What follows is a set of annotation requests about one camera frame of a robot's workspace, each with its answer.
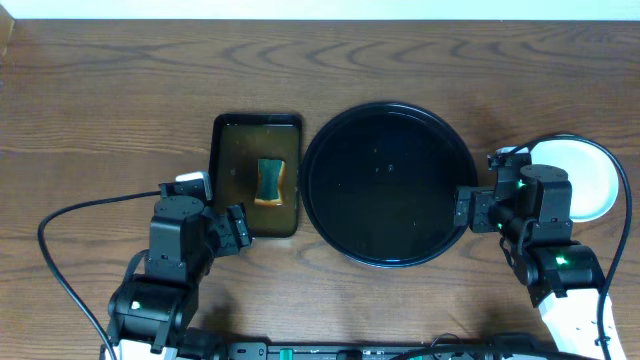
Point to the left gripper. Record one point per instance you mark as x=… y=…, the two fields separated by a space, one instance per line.
x=232 y=229

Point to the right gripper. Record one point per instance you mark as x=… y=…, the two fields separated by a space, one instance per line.
x=483 y=198

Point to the yellow green scrub sponge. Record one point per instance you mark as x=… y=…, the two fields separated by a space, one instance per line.
x=269 y=185

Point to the pale green plate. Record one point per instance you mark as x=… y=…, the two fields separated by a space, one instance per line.
x=580 y=181

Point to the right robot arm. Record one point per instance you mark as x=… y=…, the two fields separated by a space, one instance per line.
x=529 y=206

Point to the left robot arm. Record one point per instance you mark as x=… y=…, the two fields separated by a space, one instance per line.
x=151 y=310

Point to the black rectangular water tray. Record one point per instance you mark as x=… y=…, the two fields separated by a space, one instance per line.
x=239 y=140

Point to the round black serving tray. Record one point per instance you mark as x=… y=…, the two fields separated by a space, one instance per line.
x=378 y=182

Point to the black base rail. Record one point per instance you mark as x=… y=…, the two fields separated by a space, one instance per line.
x=264 y=351

